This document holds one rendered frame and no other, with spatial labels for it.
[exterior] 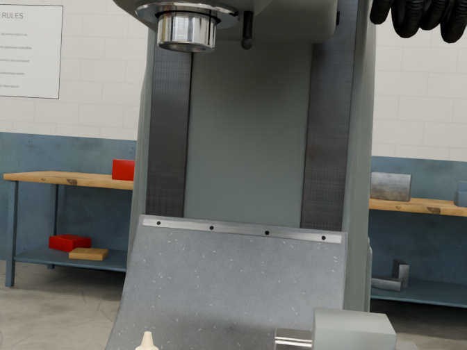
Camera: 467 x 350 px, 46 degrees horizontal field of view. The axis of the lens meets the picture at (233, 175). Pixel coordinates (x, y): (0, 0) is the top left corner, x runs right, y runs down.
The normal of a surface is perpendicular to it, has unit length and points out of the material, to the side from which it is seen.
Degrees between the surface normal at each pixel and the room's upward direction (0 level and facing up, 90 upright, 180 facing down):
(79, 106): 90
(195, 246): 63
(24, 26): 90
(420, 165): 90
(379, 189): 90
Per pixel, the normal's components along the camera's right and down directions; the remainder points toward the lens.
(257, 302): -0.12, -0.43
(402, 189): -0.37, 0.03
